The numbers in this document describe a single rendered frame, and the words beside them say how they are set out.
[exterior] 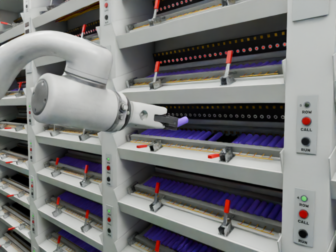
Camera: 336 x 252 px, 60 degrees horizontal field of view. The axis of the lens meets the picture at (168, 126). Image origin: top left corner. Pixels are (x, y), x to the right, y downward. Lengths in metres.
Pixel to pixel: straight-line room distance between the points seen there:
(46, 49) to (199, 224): 0.62
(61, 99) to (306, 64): 0.49
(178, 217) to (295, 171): 0.41
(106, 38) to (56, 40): 0.63
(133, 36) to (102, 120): 0.53
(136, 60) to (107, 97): 0.62
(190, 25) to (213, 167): 0.40
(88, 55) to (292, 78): 0.43
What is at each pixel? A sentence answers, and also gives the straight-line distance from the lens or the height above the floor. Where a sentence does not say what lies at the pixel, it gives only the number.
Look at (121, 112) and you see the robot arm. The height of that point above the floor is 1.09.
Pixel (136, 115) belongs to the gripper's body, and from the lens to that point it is 0.58.
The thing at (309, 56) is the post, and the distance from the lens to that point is 0.69.
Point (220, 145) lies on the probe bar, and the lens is 0.83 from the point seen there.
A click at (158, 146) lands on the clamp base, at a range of 0.95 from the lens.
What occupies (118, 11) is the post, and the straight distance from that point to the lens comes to 1.13.
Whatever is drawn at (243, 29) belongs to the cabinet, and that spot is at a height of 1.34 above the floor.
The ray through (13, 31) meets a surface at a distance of 1.98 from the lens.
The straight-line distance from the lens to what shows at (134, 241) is 1.21.
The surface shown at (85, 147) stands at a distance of 1.27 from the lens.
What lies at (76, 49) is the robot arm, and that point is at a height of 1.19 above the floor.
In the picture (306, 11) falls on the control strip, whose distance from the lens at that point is 0.70.
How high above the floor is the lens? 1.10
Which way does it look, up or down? 4 degrees down
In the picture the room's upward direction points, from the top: straight up
